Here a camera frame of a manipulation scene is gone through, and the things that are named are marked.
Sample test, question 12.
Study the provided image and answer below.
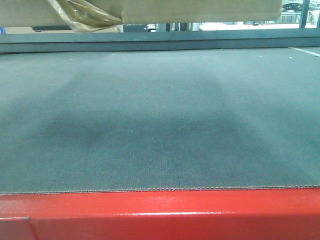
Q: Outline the brown cardboard carton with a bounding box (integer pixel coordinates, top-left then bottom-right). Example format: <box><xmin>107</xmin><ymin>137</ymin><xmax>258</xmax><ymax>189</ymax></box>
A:
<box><xmin>0</xmin><ymin>0</ymin><xmax>282</xmax><ymax>32</ymax></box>

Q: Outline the dark grey conveyor belt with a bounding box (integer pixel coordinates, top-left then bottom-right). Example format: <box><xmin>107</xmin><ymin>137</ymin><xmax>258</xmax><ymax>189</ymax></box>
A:
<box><xmin>0</xmin><ymin>48</ymin><xmax>320</xmax><ymax>194</ymax></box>

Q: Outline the red conveyor frame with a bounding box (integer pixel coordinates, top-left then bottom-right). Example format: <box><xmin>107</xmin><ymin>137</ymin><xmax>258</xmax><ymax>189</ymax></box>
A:
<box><xmin>0</xmin><ymin>188</ymin><xmax>320</xmax><ymax>240</ymax></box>

